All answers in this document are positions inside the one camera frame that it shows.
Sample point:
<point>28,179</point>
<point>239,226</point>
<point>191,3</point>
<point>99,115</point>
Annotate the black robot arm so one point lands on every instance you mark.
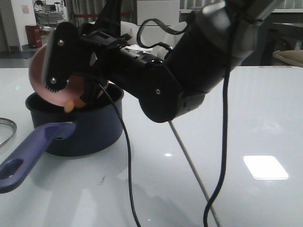
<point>216,39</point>

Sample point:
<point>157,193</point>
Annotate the orange ham slices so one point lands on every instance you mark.
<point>71,104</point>

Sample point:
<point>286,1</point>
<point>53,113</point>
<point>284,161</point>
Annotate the white refrigerator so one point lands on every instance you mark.
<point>166,11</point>

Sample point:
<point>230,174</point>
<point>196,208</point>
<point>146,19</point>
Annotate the pink bowl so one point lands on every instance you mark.
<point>81,84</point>

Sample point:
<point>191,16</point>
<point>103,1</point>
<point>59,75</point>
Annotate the red barrier belt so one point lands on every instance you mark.
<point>123,14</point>

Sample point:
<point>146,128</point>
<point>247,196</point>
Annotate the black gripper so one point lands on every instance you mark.
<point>161,95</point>

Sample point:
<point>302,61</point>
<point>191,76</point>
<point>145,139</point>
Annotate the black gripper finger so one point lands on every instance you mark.
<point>61,56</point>

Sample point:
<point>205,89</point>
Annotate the dark kitchen counter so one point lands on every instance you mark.
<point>280,31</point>

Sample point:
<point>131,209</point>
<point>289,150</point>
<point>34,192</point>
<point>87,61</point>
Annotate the dark blue saucepan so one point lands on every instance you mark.
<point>82,132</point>

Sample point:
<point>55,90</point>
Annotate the glass pot lid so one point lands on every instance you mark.
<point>8,129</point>

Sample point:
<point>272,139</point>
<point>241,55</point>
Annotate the red bin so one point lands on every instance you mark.
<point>33,36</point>

